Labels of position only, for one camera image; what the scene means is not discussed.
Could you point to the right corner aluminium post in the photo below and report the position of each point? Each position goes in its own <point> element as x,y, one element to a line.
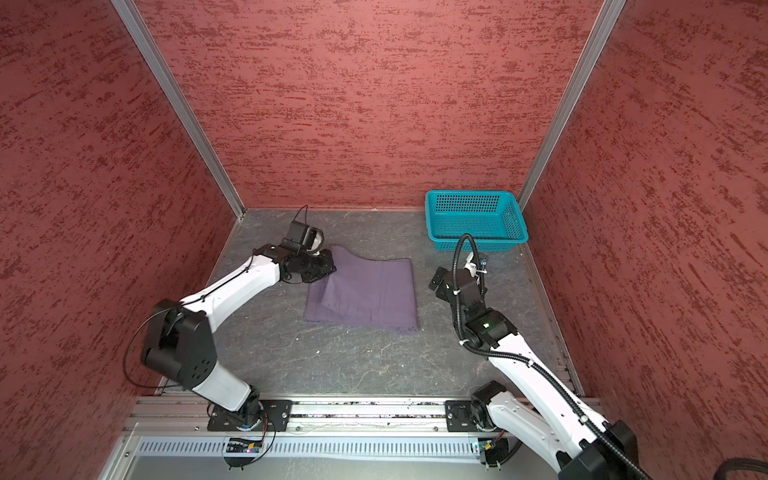
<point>599,34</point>

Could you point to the purple trousers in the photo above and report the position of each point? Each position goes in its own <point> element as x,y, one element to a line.
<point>365,293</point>

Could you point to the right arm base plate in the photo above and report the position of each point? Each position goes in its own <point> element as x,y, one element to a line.
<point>460,417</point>

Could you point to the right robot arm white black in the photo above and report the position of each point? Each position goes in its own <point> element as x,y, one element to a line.
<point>575,440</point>

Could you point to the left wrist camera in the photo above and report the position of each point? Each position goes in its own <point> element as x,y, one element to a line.
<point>303,238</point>

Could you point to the left circuit board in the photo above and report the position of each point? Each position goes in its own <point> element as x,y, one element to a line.
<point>243,446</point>

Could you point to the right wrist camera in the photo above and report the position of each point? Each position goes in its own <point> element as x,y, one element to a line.
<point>476,265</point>

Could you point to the left corner aluminium post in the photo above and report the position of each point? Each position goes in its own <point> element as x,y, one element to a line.
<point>134,23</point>

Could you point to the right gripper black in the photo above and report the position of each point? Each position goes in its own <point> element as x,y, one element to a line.
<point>442,291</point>

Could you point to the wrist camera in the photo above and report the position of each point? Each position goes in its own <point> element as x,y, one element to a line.
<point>303,238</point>
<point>476,265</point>

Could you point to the teal plastic basket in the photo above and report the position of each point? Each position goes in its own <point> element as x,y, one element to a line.
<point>493,218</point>

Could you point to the aluminium front rail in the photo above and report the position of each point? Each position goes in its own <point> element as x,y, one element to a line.
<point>184,414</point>

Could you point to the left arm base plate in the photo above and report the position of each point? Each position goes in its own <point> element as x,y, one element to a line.
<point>273,414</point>

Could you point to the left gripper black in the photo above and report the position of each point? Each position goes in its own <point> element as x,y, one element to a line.
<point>327,267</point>

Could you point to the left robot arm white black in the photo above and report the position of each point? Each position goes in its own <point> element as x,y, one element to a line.
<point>179,342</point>

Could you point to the right circuit board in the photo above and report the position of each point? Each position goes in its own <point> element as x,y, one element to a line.
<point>492,453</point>

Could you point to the white vented cable duct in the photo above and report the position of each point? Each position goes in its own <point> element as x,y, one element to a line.
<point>440,449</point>

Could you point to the corner aluminium post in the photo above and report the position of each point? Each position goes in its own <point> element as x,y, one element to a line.
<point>134,23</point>
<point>599,34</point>

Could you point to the circuit board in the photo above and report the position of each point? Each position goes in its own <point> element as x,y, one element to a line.
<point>243,446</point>
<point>492,453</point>

